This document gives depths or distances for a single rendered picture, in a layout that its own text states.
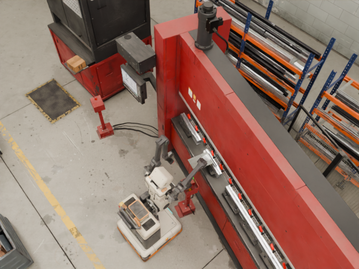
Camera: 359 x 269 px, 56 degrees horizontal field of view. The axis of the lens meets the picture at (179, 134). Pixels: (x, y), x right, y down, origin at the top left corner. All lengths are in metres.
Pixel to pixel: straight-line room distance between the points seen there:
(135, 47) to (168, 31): 0.54
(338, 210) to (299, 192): 0.29
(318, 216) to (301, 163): 0.45
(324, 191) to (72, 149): 4.02
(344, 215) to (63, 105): 4.84
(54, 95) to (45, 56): 1.08
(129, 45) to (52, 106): 2.57
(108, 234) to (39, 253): 0.92
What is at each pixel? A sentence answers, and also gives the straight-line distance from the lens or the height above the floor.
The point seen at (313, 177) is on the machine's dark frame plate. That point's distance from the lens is 2.87.
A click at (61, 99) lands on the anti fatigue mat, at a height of 0.01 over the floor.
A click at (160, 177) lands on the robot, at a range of 3.69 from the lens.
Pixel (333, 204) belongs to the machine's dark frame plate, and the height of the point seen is 2.30.
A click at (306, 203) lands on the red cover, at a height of 2.30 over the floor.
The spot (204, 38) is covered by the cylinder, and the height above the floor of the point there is 2.43.
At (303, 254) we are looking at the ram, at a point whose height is 1.72.
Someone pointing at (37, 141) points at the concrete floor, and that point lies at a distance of 5.97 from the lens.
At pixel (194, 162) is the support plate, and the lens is 4.22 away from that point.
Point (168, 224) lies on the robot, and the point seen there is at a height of 0.28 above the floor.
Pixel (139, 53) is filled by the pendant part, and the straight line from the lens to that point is 4.07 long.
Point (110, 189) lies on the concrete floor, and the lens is 5.22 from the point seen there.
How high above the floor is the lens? 4.64
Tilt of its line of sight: 55 degrees down
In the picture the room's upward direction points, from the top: 3 degrees clockwise
